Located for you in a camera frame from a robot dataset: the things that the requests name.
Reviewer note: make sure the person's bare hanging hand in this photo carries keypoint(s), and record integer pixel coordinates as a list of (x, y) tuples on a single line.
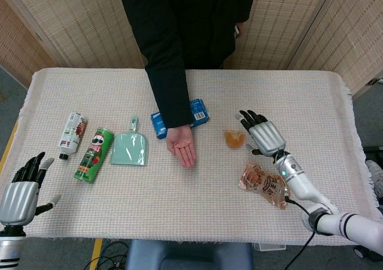
[(240, 30)]

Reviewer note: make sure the white woven tablecloth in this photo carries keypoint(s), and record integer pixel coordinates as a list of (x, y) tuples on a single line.
[(239, 96)]

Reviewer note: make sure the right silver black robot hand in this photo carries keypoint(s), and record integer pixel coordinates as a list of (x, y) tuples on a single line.
[(266, 135)]

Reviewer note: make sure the person's bare open hand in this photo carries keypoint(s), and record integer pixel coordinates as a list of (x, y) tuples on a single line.
[(182, 144)]

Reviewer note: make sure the orange jelly cup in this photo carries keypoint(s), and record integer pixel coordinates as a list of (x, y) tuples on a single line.
[(235, 139)]

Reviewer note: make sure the white bottle with black cap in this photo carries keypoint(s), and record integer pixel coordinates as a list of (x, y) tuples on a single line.
[(73, 132)]

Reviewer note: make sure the green Pringles can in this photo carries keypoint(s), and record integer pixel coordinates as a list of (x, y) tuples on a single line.
[(94, 156)]

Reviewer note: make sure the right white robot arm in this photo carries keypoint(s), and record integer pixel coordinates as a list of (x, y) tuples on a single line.
[(299, 180)]

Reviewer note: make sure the person's black jacket torso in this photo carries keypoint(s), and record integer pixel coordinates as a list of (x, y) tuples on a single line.
[(185, 18)]

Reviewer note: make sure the gray shoe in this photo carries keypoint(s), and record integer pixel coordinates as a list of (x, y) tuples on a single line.
[(375, 171)]

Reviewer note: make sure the black screen hinge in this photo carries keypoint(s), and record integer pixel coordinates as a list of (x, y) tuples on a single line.
[(374, 81)]

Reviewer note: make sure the mint green dustpan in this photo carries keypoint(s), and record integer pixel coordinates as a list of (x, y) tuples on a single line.
[(128, 148)]

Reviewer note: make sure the person's black sleeved forearm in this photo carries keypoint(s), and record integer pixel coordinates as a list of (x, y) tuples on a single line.
[(172, 96)]

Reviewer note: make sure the clear plastic piece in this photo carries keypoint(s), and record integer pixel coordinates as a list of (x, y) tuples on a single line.
[(269, 246)]

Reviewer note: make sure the blue Oreo cookie box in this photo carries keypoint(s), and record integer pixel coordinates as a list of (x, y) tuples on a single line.
[(158, 126)]

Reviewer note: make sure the bamboo folding screen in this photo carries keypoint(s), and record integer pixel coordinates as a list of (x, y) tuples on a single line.
[(74, 21), (299, 24)]

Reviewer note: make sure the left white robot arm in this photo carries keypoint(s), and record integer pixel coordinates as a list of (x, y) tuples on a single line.
[(9, 249)]

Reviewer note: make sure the blue padded chair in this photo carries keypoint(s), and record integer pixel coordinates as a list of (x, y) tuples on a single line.
[(188, 255)]

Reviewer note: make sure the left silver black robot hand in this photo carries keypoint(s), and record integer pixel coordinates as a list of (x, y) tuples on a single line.
[(19, 201)]

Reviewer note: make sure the clear orange snack bag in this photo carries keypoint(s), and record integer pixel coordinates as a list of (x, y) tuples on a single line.
[(263, 183)]

